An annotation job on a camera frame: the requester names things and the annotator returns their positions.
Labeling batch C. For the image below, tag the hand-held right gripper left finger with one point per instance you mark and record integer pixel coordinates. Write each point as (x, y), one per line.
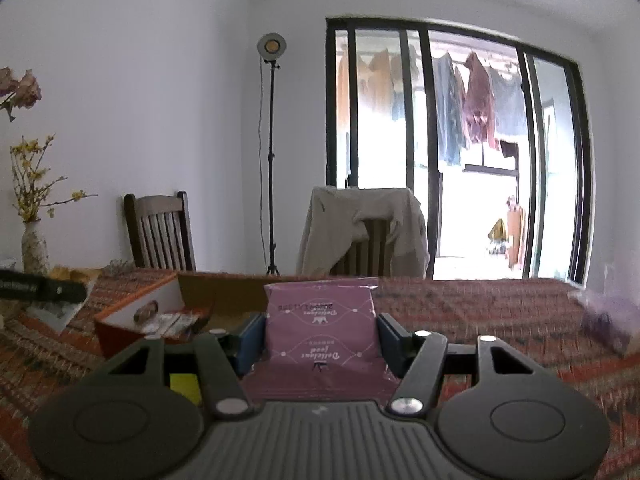
(252, 342)

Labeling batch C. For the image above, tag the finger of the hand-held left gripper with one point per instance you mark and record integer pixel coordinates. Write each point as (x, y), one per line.
(67, 292)

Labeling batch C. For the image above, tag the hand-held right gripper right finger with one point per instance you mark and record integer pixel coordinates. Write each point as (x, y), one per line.
(391, 345)

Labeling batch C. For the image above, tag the orange cardboard box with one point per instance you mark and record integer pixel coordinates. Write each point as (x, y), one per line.
(125, 325)

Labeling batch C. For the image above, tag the purple snack packet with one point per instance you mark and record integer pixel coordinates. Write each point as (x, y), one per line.
(320, 330)

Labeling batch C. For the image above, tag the orange yellow crumpled item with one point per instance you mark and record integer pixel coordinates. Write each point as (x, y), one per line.
(75, 274)

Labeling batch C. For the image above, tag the grey printed card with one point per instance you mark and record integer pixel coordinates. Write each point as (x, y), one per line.
(55, 315)

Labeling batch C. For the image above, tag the floral ceramic vase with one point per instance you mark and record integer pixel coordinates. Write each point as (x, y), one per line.
(34, 252)

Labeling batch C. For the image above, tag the clear packet with brown snack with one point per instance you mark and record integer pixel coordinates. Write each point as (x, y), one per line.
(146, 314)

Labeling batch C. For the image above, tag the yellow snack packet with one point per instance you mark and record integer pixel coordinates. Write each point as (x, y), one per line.
(185, 389)

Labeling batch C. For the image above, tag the jacket-draped wooden chair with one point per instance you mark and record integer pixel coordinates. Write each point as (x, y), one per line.
(367, 250)

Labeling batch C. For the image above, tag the yellow flower branches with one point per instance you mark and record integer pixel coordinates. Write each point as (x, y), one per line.
(35, 180)

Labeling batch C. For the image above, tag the dark wooden chair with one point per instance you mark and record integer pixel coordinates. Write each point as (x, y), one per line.
(160, 232)

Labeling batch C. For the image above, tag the patterned woven tablecloth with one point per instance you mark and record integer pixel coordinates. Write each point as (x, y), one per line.
(500, 320)

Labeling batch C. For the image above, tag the beige jacket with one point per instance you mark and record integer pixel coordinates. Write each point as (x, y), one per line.
(330, 230)

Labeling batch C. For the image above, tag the yellow balcony item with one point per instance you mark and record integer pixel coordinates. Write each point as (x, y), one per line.
(497, 230)

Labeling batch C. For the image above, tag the wooden balcony stand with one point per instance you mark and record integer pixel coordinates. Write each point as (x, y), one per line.
(515, 235)

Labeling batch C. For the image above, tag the round studio light on stand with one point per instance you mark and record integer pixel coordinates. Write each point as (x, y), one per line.
(271, 160)

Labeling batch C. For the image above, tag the black-framed sliding glass door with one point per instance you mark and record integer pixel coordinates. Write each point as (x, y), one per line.
(422, 160)

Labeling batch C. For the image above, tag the pink dried flowers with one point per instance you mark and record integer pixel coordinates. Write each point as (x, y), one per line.
(25, 87)

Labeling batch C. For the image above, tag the purple tissue pack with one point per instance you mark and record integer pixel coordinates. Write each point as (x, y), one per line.
(607, 320)

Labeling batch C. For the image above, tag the hanging dark cloth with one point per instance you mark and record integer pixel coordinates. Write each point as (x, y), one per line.
(509, 155)

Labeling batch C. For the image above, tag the hanging blue denim garment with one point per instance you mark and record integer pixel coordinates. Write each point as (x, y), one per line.
(447, 110)

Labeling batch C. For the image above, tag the hanging maroon shirt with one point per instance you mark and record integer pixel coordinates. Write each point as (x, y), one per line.
(479, 100)

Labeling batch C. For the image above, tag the hanging orange garment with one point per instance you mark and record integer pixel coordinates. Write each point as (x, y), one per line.
(380, 80)

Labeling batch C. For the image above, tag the hanging grey shirt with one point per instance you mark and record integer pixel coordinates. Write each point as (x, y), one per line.
(510, 105)

